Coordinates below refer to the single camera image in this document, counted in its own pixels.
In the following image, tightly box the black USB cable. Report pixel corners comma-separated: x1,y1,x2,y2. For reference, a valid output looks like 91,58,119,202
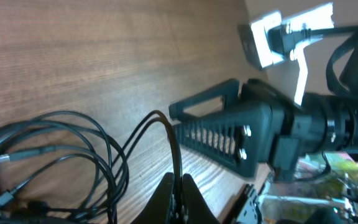
73,110,183,224
0,111,129,224

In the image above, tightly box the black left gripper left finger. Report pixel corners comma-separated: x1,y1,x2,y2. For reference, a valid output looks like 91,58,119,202
132,172,175,224

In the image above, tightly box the black right camera cable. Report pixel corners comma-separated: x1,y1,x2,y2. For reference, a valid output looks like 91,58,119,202
309,24,358,97

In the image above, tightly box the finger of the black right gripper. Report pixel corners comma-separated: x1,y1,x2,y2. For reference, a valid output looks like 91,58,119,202
168,79,240,120

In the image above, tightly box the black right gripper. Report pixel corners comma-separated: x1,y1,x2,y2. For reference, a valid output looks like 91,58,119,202
174,79,353,182

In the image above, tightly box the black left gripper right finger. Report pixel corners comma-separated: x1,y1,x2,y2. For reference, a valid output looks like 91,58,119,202
182,174,219,224

